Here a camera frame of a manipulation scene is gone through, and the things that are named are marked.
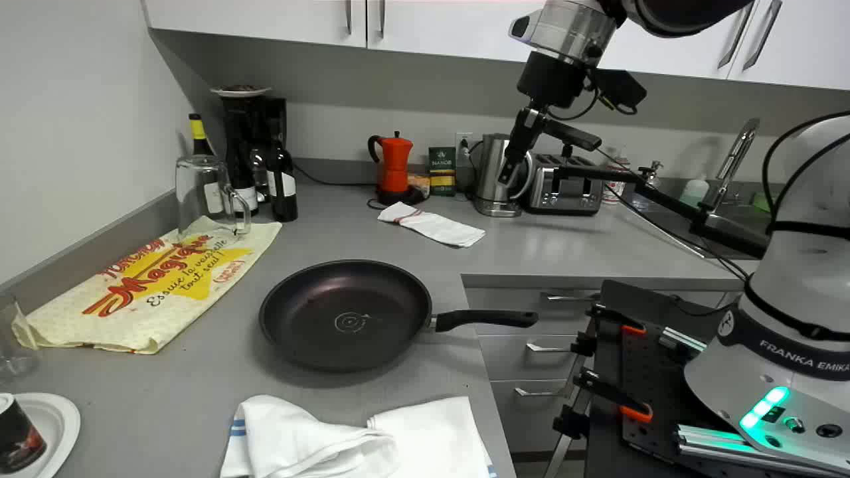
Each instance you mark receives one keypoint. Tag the dark wine bottle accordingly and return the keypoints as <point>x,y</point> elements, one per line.
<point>203,159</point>

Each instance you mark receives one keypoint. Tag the black coffee machine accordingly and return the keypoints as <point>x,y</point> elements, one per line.
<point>253,121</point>

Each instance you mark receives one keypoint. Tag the black frying pan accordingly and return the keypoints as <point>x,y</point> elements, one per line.
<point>360,314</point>

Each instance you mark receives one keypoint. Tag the silver toaster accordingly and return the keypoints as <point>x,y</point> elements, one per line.
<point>562,188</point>

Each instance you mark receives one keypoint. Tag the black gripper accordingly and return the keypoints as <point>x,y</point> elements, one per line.
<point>554,83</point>

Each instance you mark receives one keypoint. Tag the red moka pot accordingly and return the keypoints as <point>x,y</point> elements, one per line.
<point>390,159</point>

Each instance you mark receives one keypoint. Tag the upturned clear glass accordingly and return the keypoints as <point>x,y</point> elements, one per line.
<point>200,192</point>

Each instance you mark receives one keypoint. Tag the white red striped towel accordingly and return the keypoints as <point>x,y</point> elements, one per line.
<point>431,224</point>

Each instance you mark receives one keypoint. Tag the kitchen sink faucet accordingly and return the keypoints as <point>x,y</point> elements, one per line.
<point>706,192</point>

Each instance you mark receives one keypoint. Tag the green tea box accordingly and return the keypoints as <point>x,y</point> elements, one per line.
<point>441,172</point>

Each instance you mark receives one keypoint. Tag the steel electric kettle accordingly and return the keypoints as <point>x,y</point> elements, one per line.
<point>490,196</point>

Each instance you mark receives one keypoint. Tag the white and blue towel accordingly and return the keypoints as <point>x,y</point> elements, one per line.
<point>277,439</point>

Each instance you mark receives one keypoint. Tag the white plate with cup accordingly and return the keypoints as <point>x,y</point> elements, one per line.
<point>38,433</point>

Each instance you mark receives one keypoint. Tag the black clamp mount plate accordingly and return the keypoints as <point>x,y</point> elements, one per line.
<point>629,399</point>

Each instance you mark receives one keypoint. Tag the white upper cabinets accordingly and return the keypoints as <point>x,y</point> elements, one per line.
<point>771,42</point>

